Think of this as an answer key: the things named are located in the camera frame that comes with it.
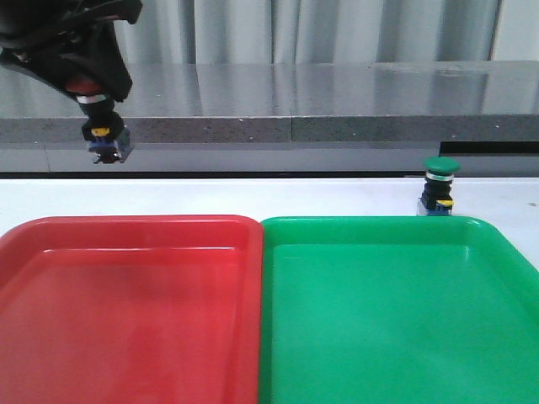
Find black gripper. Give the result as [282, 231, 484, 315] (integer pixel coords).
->
[1, 1, 142, 102]

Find red mushroom push button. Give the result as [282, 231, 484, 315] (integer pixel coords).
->
[66, 75, 133, 164]

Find green mushroom push button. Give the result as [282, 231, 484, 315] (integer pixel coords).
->
[417, 157, 461, 216]

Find white pleated curtain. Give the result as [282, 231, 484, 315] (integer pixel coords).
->
[111, 0, 539, 66]

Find red plastic tray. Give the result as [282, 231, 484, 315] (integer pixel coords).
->
[1, 215, 263, 403]

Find grey stone counter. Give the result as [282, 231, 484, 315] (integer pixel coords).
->
[1, 61, 538, 177]

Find green plastic tray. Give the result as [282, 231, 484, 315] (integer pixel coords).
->
[259, 216, 538, 403]

